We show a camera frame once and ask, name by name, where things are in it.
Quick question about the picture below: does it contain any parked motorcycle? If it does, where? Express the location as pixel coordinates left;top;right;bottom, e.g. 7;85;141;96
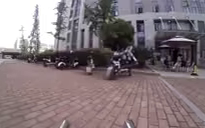
104;45;139;81

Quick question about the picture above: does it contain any low green hedge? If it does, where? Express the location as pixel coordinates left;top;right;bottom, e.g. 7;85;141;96
16;47;114;68

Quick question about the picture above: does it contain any round dark tree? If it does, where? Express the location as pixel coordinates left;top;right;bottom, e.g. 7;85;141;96
99;18;136;53

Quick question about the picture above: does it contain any parked scooter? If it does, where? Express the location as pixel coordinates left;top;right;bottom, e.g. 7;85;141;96
54;54;81;70
42;57;54;67

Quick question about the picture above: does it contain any tall leafy tree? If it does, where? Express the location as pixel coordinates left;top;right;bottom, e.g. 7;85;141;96
84;0;116;49

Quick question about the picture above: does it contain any red brick path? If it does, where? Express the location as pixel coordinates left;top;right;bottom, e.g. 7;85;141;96
0;59;205;128

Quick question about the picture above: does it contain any robot's own part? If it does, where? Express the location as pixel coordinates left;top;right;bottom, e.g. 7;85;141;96
123;119;136;128
59;119;70;128

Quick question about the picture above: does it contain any group of people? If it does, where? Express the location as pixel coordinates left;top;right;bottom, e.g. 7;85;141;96
161;53;193;73

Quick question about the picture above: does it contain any slim conifer tree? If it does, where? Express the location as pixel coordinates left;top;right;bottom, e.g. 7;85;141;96
28;3;42;56

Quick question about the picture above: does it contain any large grey building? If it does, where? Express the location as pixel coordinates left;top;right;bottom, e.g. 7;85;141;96
54;0;205;69

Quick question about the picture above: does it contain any dark garden umbrella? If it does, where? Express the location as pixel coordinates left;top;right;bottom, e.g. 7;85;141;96
158;34;198;66

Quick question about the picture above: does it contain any small thin tree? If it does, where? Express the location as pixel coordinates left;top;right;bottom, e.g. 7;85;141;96
18;25;29;54

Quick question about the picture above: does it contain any grey stone kerb strip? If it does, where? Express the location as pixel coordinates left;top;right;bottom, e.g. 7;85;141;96
158;76;205;126

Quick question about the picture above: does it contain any yellow cone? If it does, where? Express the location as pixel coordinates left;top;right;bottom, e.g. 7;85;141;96
190;63;200;77

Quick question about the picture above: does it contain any low distant building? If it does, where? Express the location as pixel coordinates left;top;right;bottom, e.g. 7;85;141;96
0;48;23;60

